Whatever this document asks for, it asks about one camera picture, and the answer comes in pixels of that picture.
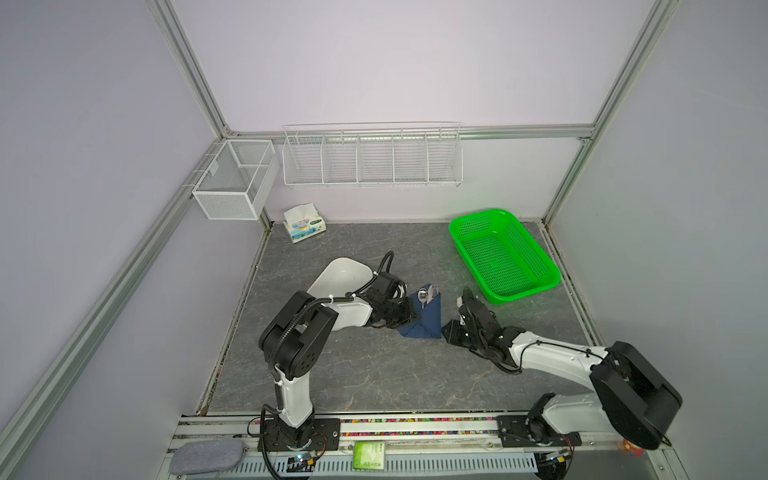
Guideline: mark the green small box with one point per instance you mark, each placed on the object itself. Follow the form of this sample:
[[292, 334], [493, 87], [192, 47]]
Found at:
[[369, 456]]

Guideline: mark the red yellow toy figure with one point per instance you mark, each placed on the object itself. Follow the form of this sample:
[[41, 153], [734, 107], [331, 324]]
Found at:
[[631, 448]]

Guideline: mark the white wire shelf rack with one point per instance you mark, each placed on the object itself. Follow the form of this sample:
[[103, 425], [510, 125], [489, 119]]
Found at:
[[417, 154]]

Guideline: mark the grey cloth pad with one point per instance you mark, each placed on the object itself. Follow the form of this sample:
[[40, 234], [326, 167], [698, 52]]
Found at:
[[210, 456]]

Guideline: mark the white rectangular dish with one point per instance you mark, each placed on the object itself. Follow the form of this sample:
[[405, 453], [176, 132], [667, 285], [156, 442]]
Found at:
[[341, 276]]

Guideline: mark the green plastic basket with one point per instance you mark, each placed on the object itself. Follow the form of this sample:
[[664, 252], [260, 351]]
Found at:
[[503, 257]]

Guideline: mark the tissue pack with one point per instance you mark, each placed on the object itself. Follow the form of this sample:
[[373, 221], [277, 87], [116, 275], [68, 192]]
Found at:
[[303, 222]]

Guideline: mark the silver spoon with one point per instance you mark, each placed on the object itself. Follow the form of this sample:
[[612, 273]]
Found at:
[[424, 296]]

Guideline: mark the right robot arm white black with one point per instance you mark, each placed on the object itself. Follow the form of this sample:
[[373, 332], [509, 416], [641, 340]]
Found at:
[[626, 394]]

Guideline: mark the white mesh box basket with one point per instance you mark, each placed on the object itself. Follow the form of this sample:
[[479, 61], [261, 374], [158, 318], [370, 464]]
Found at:
[[236, 183]]

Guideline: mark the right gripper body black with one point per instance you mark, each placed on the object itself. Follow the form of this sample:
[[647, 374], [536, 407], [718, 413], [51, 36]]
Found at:
[[458, 334]]

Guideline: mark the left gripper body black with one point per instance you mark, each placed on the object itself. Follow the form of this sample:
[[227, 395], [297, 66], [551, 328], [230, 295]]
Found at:
[[397, 314]]

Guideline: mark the blue paper napkin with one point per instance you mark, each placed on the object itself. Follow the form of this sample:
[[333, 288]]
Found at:
[[430, 323]]

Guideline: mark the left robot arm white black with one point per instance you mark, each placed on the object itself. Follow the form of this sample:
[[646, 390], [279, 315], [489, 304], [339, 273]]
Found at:
[[294, 340]]

